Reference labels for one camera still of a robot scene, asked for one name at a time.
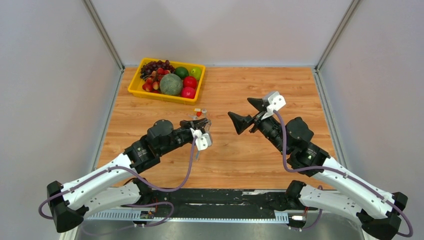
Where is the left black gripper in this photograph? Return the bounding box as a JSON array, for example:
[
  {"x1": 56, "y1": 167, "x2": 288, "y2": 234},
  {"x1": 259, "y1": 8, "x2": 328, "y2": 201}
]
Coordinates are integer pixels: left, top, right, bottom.
[{"x1": 158, "y1": 118, "x2": 208, "y2": 156}]

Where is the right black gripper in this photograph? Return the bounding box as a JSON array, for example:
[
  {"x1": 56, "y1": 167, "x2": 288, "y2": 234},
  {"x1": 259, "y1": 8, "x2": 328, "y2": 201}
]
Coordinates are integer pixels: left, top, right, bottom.
[{"x1": 227, "y1": 98, "x2": 289, "y2": 155}]

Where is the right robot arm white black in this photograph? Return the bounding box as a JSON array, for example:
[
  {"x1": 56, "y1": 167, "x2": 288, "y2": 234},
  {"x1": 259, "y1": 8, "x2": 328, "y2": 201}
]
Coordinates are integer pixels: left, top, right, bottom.
[{"x1": 228, "y1": 95, "x2": 414, "y2": 240}]

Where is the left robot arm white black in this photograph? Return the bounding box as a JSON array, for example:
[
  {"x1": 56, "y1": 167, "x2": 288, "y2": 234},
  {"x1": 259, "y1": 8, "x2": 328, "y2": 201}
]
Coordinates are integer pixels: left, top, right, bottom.
[{"x1": 38, "y1": 118, "x2": 213, "y2": 233}]

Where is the red tag key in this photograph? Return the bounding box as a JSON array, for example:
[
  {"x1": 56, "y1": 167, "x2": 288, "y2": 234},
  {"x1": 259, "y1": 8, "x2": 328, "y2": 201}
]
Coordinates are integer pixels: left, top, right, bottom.
[{"x1": 187, "y1": 111, "x2": 203, "y2": 121}]

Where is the pink red apple lower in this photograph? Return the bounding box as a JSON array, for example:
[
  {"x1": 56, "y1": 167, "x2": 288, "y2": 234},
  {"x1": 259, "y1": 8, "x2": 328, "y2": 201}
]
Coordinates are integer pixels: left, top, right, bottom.
[{"x1": 181, "y1": 87, "x2": 197, "y2": 99}]

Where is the red apple upper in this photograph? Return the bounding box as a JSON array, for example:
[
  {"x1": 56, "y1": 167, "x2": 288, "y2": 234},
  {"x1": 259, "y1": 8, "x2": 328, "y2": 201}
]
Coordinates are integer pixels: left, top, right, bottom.
[{"x1": 182, "y1": 76, "x2": 198, "y2": 89}]

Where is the green netted melon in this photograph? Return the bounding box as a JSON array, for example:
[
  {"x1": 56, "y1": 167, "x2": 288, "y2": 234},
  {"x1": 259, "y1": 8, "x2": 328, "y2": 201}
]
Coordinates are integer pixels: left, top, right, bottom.
[{"x1": 159, "y1": 73, "x2": 183, "y2": 96}]

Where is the dark green lime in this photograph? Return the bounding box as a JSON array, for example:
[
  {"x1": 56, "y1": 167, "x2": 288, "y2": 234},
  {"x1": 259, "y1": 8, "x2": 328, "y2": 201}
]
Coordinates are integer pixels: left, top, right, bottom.
[{"x1": 173, "y1": 66, "x2": 190, "y2": 80}]

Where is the small red peaches cluster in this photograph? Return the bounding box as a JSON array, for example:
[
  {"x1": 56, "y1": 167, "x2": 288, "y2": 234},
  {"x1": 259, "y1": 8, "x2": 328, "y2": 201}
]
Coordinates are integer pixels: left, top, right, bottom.
[{"x1": 140, "y1": 67, "x2": 171, "y2": 93}]

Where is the yellow plastic fruit tray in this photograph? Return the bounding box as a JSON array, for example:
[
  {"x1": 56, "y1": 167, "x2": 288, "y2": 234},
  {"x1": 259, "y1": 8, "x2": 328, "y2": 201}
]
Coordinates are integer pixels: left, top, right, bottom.
[{"x1": 127, "y1": 58, "x2": 206, "y2": 105}]

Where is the dark purple grape bunch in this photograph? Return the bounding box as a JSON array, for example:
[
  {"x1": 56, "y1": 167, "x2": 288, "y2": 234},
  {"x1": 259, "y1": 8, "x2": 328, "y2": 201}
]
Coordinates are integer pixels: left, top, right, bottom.
[{"x1": 140, "y1": 60, "x2": 175, "y2": 79}]

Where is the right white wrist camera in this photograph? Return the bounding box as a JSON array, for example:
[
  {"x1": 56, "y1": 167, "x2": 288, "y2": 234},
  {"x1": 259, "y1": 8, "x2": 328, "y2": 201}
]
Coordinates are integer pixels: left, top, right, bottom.
[{"x1": 261, "y1": 91, "x2": 286, "y2": 120}]

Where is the right corner aluminium post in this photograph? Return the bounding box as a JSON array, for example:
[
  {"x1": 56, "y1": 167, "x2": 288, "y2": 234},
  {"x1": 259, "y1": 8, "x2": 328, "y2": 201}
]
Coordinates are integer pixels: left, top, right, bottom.
[{"x1": 315, "y1": 0, "x2": 362, "y2": 72}]

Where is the corner aluminium post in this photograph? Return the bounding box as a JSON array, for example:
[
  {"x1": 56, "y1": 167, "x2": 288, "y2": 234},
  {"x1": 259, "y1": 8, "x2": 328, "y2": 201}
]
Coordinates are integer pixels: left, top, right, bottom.
[
  {"x1": 82, "y1": 0, "x2": 125, "y2": 73},
  {"x1": 315, "y1": 0, "x2": 362, "y2": 72}
]

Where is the left corner aluminium post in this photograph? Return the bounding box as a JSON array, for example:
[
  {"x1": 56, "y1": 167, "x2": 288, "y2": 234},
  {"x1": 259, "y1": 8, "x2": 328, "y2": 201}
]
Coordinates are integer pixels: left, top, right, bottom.
[{"x1": 82, "y1": 0, "x2": 125, "y2": 73}]

